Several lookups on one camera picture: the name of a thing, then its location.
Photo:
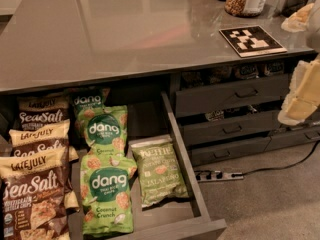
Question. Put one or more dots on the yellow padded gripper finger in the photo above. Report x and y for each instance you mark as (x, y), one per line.
(303, 98)
(297, 22)

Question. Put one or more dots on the green jalapeno chip bag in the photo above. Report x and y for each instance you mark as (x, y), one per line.
(159, 172)

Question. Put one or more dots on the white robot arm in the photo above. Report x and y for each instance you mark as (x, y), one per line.
(312, 32)

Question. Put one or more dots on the far right grey drawer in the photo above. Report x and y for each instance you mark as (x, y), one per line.
(293, 138)

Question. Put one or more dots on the upper right grey drawer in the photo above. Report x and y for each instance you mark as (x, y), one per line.
(204, 99)

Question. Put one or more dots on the middle right grey drawer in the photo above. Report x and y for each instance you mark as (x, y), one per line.
(229, 128)

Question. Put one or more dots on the lower right grey drawer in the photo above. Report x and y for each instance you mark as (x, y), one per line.
(232, 150)

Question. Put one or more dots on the open grey top drawer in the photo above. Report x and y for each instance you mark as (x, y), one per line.
(172, 218)

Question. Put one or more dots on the middle green Dang bag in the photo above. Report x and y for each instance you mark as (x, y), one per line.
(105, 129)

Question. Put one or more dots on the green dang bag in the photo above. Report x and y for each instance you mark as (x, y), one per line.
(105, 129)
(87, 97)
(105, 194)

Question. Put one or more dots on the front green Dang bag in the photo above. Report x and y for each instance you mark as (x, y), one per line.
(105, 194)

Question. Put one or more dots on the back green Dang bag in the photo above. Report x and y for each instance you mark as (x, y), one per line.
(87, 97)

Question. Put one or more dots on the middle Late July bag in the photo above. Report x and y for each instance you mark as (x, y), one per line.
(50, 136)

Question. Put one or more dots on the late july bag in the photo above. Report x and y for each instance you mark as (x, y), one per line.
(33, 196)
(36, 112)
(50, 136)

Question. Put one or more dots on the back Late July bag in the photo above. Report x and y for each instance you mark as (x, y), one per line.
(36, 112)

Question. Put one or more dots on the front Late July bag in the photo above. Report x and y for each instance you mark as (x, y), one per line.
(33, 196)

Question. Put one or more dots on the black white fiducial marker tile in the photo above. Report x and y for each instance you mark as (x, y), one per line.
(251, 41)

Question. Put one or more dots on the grey power strip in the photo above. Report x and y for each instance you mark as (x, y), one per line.
(216, 176)

